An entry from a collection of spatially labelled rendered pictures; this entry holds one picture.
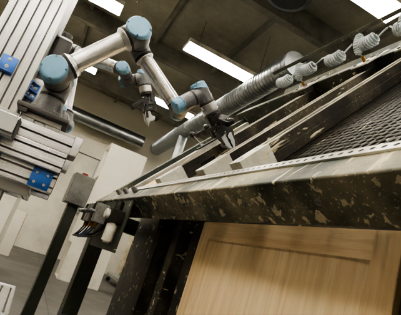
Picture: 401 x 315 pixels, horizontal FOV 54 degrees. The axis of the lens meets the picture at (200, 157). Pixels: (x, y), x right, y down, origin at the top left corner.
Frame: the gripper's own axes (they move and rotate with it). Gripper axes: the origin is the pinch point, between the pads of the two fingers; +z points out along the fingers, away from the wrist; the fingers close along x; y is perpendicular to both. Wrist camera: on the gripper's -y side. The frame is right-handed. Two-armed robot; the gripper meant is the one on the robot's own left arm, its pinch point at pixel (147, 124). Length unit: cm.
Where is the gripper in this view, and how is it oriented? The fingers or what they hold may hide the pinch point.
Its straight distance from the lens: 248.1
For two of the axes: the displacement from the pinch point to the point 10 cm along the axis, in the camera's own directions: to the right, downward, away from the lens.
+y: 9.2, -0.9, 3.8
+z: 1.4, 9.8, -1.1
